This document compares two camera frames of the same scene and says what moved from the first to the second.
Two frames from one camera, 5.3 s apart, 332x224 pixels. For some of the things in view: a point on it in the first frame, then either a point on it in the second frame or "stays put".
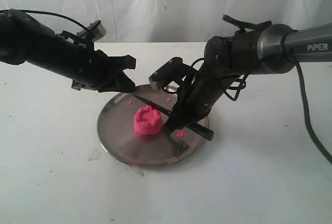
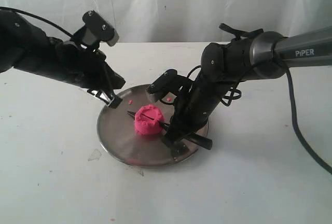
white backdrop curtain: x=172 y=9 stays put
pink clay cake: x=147 y=120 stays put
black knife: x=199 y=130 to x=174 y=133
